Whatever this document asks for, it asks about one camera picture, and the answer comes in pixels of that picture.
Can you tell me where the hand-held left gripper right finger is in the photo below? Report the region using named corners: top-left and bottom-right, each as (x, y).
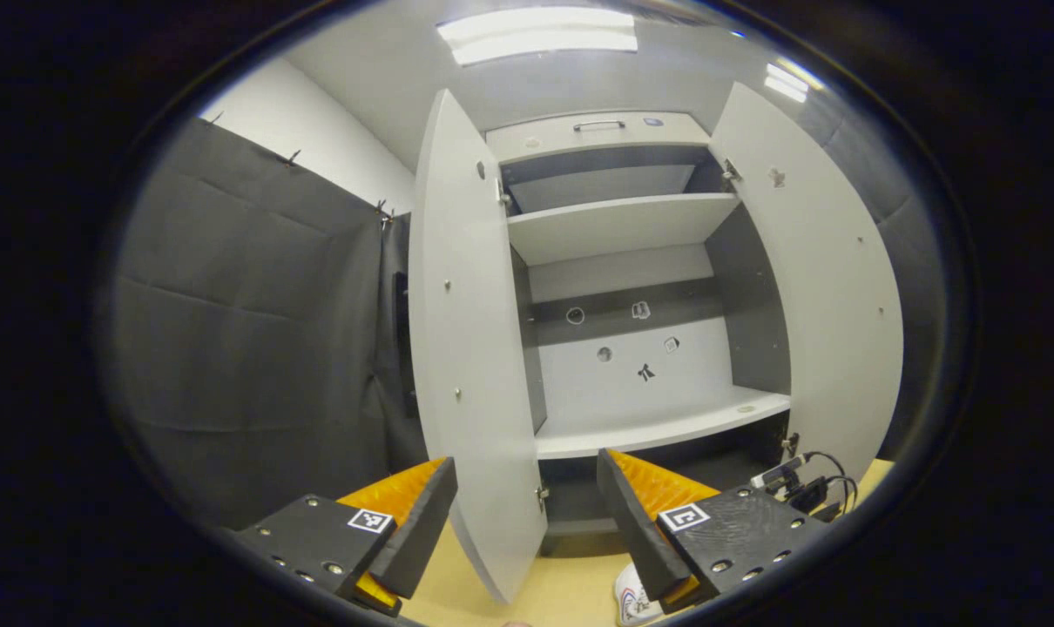
top-left (597, 448), bottom-right (828, 615)

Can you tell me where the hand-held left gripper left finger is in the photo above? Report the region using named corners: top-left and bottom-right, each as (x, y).
top-left (231, 455), bottom-right (458, 617)

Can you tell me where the white striped shoe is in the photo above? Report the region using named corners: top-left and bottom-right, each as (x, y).
top-left (614, 562), bottom-right (667, 626)

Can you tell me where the grey shoe cabinet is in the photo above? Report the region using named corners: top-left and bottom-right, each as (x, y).
top-left (483, 111), bottom-right (794, 558)

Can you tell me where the grey cabinet door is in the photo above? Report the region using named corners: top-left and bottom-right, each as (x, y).
top-left (708, 81), bottom-right (905, 484)
top-left (408, 87), bottom-right (550, 604)

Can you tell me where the grey cabinet shelf board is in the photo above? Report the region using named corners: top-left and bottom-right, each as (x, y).
top-left (507, 192), bottom-right (741, 266)
top-left (534, 386), bottom-right (792, 461)

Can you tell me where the grey cabinet drawer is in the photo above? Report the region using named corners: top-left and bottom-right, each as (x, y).
top-left (485, 111), bottom-right (711, 164)

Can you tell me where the small ceiling light panel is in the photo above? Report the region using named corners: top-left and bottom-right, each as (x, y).
top-left (763, 56), bottom-right (826, 105)

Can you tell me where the large ceiling light panel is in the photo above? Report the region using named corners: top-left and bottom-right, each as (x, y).
top-left (436, 7), bottom-right (639, 67)

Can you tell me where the black cable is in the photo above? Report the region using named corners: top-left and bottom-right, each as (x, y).
top-left (801, 450), bottom-right (860, 515)

